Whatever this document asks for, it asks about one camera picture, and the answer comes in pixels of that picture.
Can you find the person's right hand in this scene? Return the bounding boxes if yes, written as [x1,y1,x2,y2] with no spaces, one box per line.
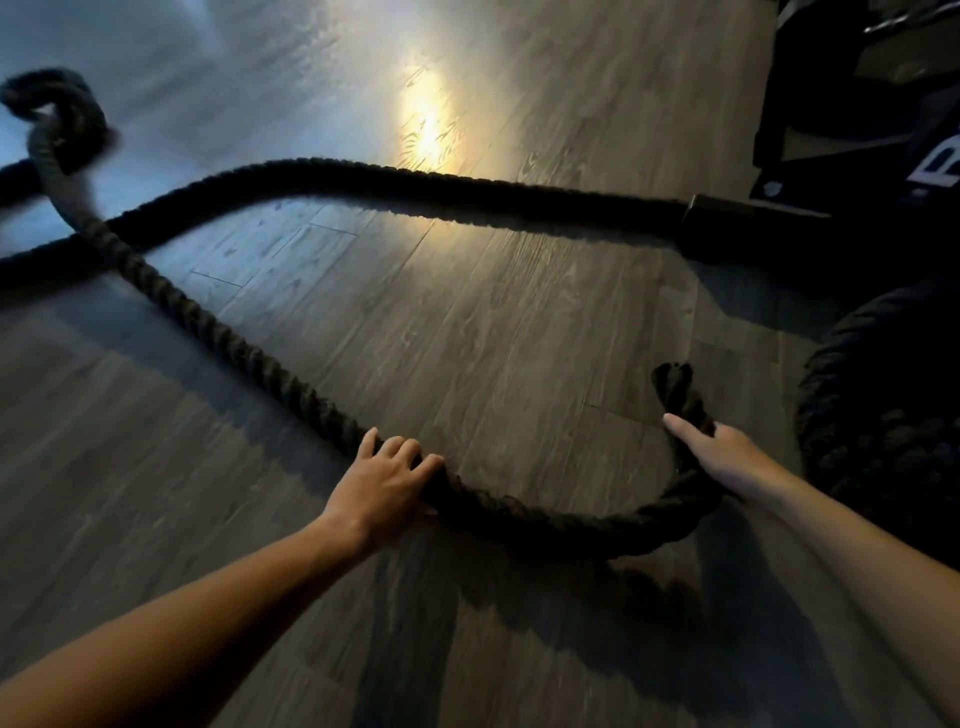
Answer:
[663,413,789,511]

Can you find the person's right forearm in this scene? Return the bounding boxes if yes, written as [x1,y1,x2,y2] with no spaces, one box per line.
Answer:
[764,476,960,721]

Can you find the person's left hand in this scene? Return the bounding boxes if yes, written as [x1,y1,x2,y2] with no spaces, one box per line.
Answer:
[318,427,445,560]

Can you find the person's left forearm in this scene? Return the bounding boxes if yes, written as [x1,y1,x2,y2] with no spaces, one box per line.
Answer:
[0,517,361,728]

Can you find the black gym rack base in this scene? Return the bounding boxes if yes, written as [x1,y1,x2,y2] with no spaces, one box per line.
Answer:
[678,0,960,279]

